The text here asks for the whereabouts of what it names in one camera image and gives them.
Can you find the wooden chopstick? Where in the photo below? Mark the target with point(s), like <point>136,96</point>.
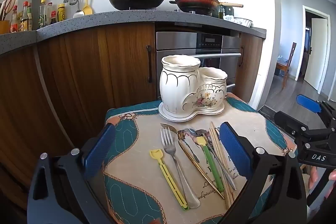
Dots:
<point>221,142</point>
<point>215,145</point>

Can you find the silver fork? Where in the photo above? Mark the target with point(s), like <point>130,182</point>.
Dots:
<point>172,150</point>

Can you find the white door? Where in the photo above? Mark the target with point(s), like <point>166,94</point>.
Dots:
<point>316,56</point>

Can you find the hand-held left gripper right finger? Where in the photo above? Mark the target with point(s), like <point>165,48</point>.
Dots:
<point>235,150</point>

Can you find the narrow wooden cabinet door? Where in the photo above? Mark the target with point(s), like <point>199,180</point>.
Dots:
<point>252,69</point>

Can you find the grey speckled kitchen counter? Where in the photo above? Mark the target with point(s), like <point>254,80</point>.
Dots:
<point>105,19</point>

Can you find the white ceramic utensil holder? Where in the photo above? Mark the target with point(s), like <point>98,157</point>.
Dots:
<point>178,87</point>

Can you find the green glass oil bottle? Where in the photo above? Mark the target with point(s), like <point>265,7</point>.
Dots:
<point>221,12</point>

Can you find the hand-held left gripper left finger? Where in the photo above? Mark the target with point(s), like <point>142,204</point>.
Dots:
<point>101,150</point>

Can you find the gold fork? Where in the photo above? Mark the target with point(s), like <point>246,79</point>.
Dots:
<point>169,127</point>

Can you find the tall red-capped sauce bottle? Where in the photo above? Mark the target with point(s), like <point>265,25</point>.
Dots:
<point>24,20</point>

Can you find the yellow seasoning jar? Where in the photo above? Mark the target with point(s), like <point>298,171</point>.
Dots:
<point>61,14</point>

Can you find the white fluted dish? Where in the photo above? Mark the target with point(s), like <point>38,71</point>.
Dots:
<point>242,22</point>

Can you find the yellow-capped oil bottle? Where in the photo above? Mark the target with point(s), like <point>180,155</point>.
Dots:
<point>43,15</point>

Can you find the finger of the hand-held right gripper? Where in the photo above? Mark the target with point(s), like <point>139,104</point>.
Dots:
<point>308,103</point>
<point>288,121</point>

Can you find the red-labelled sauce bottle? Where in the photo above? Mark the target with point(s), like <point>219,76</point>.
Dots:
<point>14,24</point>

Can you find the dark sauce bottle red cap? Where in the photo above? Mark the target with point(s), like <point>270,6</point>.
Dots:
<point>53,18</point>

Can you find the orange tool holder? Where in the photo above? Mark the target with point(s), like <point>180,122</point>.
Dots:
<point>4,26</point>

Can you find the red frying pan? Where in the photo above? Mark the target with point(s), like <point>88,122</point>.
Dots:
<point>197,1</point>

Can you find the person's right hand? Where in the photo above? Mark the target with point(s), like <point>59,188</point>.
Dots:
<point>313,178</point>

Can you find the green-labelled sauce bottle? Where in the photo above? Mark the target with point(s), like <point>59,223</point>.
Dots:
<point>30,18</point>

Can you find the printed quilted table mat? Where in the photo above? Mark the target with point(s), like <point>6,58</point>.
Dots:
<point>147,134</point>

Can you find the wooden chair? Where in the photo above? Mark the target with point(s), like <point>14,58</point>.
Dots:
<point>288,61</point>

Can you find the wide wooden base cabinet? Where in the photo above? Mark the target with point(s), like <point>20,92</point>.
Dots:
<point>78,69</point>

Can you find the steel built-in oven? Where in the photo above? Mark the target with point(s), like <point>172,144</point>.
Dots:
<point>183,40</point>

